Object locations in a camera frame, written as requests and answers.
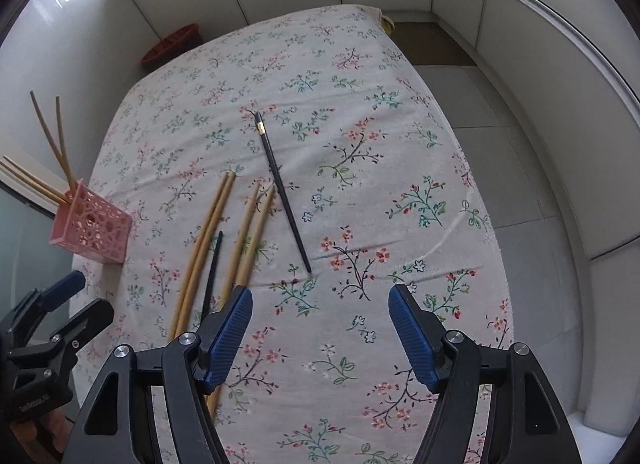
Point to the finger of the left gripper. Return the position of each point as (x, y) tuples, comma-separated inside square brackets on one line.
[(83, 327), (61, 291)]

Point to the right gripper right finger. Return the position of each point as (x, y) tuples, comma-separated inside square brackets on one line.
[(526, 422)]

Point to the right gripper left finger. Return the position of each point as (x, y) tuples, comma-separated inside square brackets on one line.
[(116, 423)]

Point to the wooden chopstick two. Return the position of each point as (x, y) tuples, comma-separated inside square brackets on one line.
[(191, 282)]

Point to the wooden chopstick four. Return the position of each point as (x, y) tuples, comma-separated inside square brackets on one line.
[(253, 238)]

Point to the black chopstick with gold band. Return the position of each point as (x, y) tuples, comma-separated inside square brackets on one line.
[(277, 179)]

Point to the wooden chopstick three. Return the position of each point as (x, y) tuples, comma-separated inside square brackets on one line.
[(234, 262)]

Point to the pink perforated utensil basket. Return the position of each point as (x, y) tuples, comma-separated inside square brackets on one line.
[(89, 226)]

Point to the wooden chopstick in basket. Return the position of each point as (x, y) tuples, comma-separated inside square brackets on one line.
[(25, 172), (52, 194), (53, 143), (63, 158)]

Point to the floral tablecloth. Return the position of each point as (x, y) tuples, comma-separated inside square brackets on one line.
[(380, 194)]

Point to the red trash bin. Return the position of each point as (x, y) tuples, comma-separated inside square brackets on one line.
[(172, 46)]

